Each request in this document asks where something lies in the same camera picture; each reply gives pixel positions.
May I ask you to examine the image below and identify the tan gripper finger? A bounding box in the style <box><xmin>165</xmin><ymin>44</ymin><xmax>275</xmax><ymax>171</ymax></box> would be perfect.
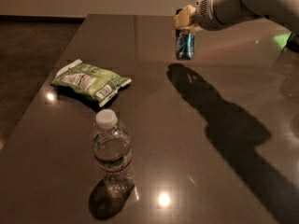
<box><xmin>174</xmin><ymin>5</ymin><xmax>196</xmax><ymax>29</ymax></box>

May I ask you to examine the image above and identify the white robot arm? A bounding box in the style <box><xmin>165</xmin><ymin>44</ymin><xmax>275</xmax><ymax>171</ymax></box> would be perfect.
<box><xmin>174</xmin><ymin>0</ymin><xmax>299</xmax><ymax>34</ymax></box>

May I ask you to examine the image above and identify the silver blue redbull can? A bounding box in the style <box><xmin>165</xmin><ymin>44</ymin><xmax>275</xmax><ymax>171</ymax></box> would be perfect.
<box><xmin>176</xmin><ymin>29</ymin><xmax>195</xmax><ymax>60</ymax></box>

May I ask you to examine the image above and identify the green chip bag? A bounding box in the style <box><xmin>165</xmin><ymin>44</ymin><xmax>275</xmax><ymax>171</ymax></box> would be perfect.
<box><xmin>51</xmin><ymin>59</ymin><xmax>132</xmax><ymax>107</ymax></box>

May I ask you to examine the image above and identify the clear plastic water bottle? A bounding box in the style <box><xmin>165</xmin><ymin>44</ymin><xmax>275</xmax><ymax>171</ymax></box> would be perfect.
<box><xmin>93</xmin><ymin>109</ymin><xmax>135</xmax><ymax>198</ymax></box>

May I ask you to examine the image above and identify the dark object with green light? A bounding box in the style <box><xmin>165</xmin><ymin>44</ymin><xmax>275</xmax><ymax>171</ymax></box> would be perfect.
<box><xmin>286</xmin><ymin>33</ymin><xmax>299</xmax><ymax>53</ymax></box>

